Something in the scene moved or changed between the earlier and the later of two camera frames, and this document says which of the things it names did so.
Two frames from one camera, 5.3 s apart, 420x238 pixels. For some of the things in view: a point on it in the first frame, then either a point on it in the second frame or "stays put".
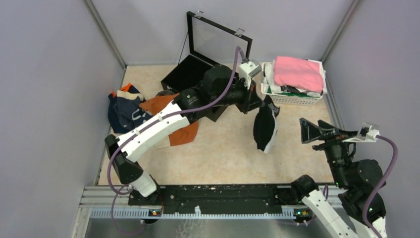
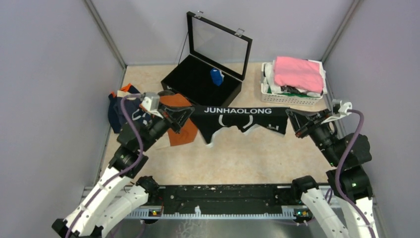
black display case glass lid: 212,43 stays put
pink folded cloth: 302,74 stays put
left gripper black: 253,101 -> 178,115
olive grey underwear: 165,92 stays put
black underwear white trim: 265,127 -> 209,119
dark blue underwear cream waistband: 127,104 stays put
